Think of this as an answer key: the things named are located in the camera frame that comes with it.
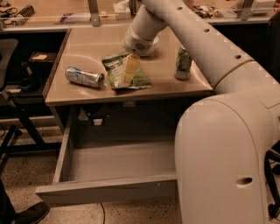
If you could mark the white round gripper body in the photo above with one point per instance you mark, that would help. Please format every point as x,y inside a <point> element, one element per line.
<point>136,44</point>

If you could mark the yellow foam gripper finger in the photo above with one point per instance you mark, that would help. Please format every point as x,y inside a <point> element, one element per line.
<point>130,65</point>

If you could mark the green jalapeno chip bag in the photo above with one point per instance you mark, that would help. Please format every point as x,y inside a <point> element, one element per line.
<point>113,64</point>

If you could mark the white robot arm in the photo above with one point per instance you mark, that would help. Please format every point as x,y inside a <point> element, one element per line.
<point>223,143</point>

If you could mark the open grey drawer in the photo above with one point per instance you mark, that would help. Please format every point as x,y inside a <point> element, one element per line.
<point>129,157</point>

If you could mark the white ceramic bowl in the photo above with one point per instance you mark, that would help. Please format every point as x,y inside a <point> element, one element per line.
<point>153,47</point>

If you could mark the white tissue box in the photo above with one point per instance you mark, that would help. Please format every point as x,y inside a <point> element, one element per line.
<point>122,10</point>

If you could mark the upright green soda can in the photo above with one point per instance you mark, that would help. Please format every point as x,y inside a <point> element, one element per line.
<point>183,64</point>

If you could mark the crushed silver soda can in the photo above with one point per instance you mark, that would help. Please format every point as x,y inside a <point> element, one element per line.
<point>93,80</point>

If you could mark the black box on shelf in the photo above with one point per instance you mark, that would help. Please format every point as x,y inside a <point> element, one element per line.
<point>41,63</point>

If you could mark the grey office chair left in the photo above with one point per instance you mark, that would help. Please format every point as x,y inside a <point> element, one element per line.
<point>7,48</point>

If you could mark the black office chair right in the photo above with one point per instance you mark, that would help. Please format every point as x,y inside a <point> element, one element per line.
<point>271,168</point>

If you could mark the black shoe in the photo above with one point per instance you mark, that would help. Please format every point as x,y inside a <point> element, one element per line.
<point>33,215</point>

